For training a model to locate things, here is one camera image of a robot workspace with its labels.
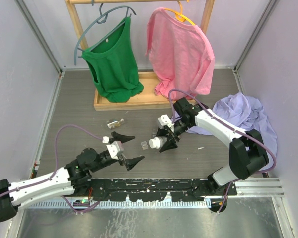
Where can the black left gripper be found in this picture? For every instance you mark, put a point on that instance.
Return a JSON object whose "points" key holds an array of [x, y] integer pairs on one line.
{"points": [[123, 139]]}

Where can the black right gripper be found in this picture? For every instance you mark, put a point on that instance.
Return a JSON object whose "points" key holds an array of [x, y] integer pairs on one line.
{"points": [[170, 144]]}

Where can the white capped pill bottle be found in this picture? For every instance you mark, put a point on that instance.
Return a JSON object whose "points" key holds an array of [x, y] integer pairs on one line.
{"points": [[157, 142]]}

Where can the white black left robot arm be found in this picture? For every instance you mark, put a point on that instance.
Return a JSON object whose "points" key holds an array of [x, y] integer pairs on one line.
{"points": [[71, 179]]}

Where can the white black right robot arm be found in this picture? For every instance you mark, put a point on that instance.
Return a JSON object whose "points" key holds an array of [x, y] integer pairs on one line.
{"points": [[247, 154]]}

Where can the clear bottle of yellow capsules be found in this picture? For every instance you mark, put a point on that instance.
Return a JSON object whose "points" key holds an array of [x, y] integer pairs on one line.
{"points": [[115, 123]]}

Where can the wooden clothes rack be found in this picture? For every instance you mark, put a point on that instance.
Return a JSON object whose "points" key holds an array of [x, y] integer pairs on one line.
{"points": [[147, 99]]}

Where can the pink t-shirt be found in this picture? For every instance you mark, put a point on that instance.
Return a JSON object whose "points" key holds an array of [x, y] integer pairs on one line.
{"points": [[181, 56]]}

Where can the lavender crumpled cloth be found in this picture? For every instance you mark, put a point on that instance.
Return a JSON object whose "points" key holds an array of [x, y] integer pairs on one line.
{"points": [[248, 113]]}

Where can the green t-shirt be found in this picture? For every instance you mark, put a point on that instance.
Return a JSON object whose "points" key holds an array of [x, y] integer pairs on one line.
{"points": [[113, 66]]}

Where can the yellow clothes hanger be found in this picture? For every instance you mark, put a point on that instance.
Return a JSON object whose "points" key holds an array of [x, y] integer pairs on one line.
{"points": [[179, 14]]}

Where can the grey-blue clothes hanger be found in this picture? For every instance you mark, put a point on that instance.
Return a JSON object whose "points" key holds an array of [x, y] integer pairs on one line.
{"points": [[110, 15]]}

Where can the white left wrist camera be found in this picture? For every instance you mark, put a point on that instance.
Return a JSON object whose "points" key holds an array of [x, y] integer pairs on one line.
{"points": [[115, 149]]}

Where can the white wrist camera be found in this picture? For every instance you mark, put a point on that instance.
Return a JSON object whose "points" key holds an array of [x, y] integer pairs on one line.
{"points": [[115, 149], [163, 121]]}

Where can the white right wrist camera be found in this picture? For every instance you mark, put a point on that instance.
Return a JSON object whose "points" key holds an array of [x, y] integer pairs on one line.
{"points": [[163, 121]]}

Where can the white slotted cable duct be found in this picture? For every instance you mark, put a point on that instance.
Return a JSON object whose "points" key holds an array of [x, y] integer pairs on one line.
{"points": [[166, 203]]}

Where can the aluminium frame rail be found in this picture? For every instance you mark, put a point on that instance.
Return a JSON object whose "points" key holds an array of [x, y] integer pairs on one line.
{"points": [[254, 187]]}

